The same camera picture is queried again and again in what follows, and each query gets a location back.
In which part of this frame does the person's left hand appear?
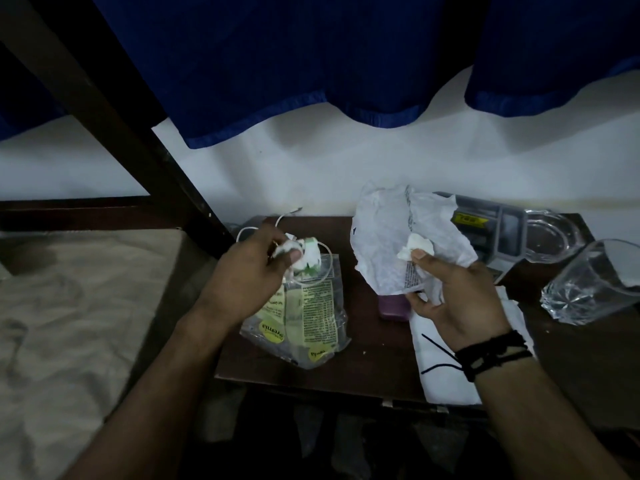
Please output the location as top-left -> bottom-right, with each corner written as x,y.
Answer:
199,228 -> 304,327

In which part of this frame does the person's right hand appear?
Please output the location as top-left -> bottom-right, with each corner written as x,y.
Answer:
405,249 -> 512,352

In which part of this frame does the white green wrapper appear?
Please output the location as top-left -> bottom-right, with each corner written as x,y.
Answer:
272,235 -> 324,275

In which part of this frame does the small white paper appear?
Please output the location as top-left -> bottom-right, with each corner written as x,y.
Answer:
396,233 -> 435,261

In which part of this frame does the white plastic bag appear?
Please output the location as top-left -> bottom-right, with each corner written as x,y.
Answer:
350,183 -> 479,306

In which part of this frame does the person's right forearm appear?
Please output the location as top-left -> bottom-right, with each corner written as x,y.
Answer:
472,345 -> 632,480

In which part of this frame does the person's left forearm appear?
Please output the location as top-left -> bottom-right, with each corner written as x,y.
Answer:
60,297 -> 242,480

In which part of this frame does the purple case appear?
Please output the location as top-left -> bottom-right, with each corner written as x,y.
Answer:
377,293 -> 414,323

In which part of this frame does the clear packet with yellow labels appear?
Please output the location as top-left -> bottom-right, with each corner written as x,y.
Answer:
239,254 -> 350,370

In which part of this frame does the grey box with yellow label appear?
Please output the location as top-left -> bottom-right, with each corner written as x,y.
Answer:
434,191 -> 532,285

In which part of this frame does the dark wooden side table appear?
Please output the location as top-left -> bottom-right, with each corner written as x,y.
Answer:
214,213 -> 640,431

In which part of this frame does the black thread wristband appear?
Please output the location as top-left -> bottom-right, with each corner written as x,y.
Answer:
421,329 -> 534,384

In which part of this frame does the white paper sheet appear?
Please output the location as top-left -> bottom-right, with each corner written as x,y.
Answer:
409,286 -> 537,406

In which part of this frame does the clear glass ashtray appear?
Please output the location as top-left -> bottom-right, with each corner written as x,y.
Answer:
522,209 -> 589,266

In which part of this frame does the clear glass tumbler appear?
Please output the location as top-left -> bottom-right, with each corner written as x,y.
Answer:
539,238 -> 640,327

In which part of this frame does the wide blue curtain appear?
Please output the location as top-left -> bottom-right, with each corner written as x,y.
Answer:
0,0 -> 482,150

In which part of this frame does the beige bedsheet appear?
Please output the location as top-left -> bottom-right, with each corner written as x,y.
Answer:
0,229 -> 203,480

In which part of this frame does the narrow blue curtain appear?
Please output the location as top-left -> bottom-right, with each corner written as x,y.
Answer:
464,0 -> 640,118

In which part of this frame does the white cable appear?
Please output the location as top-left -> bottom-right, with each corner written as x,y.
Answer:
236,207 -> 336,286

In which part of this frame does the dark wooden bed frame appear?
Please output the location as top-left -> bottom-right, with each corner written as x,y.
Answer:
0,0 -> 237,259

